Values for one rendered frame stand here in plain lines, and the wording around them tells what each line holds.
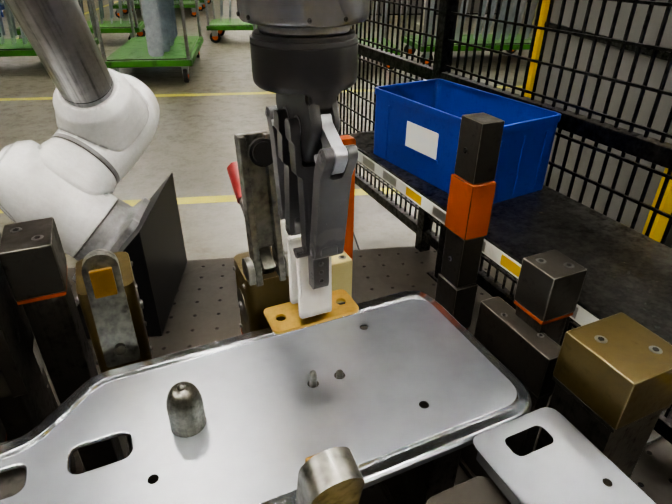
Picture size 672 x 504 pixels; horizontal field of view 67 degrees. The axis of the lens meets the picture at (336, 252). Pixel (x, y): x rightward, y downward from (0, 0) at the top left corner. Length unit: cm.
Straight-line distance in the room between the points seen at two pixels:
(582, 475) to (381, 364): 21
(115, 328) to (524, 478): 43
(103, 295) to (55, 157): 59
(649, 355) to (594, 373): 5
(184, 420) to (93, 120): 75
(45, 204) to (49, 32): 31
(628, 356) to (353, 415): 26
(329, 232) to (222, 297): 83
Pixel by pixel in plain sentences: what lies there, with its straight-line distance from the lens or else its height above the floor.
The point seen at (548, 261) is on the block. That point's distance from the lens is 63.
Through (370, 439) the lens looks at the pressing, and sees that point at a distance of 49.
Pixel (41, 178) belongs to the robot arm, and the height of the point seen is 101.
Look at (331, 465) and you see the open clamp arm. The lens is 33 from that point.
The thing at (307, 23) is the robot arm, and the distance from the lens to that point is 34.
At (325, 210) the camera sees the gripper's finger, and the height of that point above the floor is 122.
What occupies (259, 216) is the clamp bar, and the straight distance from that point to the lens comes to 58.
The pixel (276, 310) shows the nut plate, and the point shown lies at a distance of 48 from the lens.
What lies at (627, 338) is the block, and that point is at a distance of 58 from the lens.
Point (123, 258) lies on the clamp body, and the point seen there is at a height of 107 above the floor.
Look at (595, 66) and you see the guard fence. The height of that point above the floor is 93.
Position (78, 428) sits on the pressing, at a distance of 55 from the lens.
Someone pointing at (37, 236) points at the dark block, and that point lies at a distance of 62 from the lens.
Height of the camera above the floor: 138
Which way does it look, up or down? 31 degrees down
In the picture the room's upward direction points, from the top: 1 degrees clockwise
